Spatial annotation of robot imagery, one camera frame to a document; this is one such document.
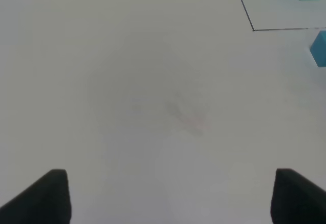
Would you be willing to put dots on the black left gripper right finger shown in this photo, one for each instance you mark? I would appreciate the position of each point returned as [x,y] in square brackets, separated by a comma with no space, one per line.
[296,199]

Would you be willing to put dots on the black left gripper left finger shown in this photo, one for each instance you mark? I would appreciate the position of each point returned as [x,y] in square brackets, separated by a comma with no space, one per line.
[46,201]

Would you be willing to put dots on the blue cube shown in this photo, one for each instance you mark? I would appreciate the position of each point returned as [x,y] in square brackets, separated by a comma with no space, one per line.
[318,49]

